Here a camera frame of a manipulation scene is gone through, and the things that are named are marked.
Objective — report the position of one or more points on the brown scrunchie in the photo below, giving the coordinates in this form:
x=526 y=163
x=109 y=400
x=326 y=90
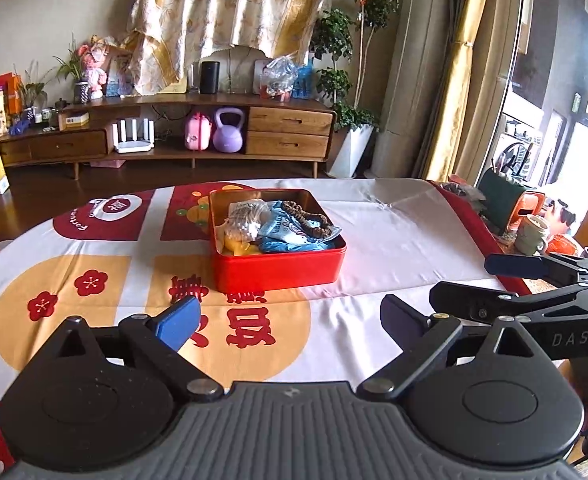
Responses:
x=319 y=230

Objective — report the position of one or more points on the dark green holder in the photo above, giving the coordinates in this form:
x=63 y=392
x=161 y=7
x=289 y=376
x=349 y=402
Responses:
x=494 y=200

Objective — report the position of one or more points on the clear bag of small things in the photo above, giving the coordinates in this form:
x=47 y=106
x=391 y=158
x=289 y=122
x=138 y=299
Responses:
x=279 y=77

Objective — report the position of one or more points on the purple kettlebell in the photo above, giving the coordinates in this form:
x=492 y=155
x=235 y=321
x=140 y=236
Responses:
x=228 y=135

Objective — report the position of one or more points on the orange gift box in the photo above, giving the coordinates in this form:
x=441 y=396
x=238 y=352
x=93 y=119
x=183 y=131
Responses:
x=6 y=85

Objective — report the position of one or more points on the small dark teapot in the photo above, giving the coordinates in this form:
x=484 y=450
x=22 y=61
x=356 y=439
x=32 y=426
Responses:
x=61 y=104

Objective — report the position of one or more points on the wooden television cabinet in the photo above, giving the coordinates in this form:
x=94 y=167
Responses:
x=289 y=132

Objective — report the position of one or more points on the yellow curtain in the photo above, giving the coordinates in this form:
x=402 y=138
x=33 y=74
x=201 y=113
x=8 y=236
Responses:
x=466 y=85

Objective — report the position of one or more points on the covered standing air conditioner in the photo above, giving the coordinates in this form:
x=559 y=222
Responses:
x=414 y=85

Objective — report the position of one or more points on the thin leafy potted plant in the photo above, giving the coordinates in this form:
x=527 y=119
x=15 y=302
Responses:
x=33 y=92

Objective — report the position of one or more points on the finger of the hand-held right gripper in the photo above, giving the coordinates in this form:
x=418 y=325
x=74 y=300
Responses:
x=514 y=265
x=469 y=302

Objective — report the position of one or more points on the pink dish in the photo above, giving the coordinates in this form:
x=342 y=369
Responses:
x=459 y=180

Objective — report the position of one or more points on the red tin box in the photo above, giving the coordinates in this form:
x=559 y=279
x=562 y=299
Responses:
x=274 y=272

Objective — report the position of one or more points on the white router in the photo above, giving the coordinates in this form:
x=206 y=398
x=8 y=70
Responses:
x=133 y=146

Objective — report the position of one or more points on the orange container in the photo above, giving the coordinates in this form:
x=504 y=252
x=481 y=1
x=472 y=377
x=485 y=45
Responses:
x=524 y=210

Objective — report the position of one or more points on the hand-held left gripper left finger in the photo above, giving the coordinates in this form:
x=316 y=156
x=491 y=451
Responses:
x=176 y=325

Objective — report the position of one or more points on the bunch of brushes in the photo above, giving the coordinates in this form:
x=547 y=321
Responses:
x=509 y=165

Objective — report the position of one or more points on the black speaker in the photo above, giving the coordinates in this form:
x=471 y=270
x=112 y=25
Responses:
x=210 y=77

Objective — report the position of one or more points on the potted tree white planter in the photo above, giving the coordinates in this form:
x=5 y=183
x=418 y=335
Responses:
x=351 y=150

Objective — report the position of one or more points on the washing machine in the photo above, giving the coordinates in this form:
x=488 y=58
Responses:
x=516 y=152

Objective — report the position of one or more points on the green mug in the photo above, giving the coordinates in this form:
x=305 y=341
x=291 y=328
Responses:
x=529 y=237

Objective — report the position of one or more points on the blue toy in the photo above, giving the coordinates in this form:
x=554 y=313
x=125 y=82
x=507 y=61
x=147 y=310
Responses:
x=19 y=126

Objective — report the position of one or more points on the pink toy case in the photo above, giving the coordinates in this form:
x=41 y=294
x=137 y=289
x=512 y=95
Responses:
x=197 y=132

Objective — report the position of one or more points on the beige flat box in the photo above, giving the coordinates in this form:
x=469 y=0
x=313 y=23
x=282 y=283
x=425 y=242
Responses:
x=73 y=120

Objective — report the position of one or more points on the pink flat box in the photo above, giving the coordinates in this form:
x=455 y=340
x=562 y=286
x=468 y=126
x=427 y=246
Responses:
x=107 y=163

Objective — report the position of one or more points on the plant in patterned pot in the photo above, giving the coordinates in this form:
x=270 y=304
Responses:
x=81 y=92

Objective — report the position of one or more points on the floral cloth cover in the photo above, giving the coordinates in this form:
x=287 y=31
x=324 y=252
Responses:
x=223 y=10

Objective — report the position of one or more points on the blue picture card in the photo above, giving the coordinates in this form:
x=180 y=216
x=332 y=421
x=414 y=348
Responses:
x=118 y=72

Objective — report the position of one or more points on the pink plush doll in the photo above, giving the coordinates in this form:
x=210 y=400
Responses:
x=93 y=67

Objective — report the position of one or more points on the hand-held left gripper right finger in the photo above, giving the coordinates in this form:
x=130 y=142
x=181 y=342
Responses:
x=404 y=322

